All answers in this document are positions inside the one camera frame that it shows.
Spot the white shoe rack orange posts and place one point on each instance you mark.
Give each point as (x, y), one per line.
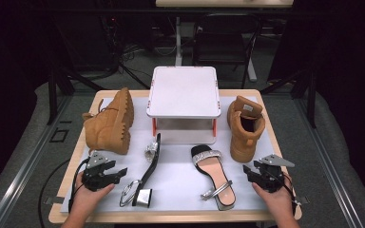
(183, 91)

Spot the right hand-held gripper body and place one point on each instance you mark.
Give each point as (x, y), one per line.
(271, 177)

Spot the black metal stand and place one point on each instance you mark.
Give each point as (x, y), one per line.
(53, 95)
(312, 95)

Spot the tan suede boot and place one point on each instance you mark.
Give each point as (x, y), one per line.
(242, 142)
(107, 126)

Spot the person's right hand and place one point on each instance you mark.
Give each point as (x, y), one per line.
(278, 202)

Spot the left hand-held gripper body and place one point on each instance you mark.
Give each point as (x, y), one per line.
(96, 177)

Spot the person's left hand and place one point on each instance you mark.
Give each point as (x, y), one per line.
(85, 199)

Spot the white desk leg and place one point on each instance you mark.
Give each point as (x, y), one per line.
(252, 69)
(179, 41)

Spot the black chair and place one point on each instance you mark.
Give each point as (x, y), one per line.
(221, 47)

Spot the white table mat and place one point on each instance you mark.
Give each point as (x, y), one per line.
(177, 177)

